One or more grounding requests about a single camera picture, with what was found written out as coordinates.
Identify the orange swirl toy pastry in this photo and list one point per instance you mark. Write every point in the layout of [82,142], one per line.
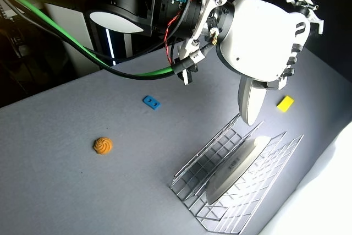
[103,145]

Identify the yellow rectangular block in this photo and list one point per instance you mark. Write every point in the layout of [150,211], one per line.
[285,103]

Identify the blue block with two holes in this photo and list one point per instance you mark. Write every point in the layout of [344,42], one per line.
[152,102]

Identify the white plate with dark rim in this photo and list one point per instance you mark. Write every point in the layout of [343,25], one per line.
[251,103]
[236,169]

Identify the white robot column blue strip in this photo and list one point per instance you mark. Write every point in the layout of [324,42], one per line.
[79,65]

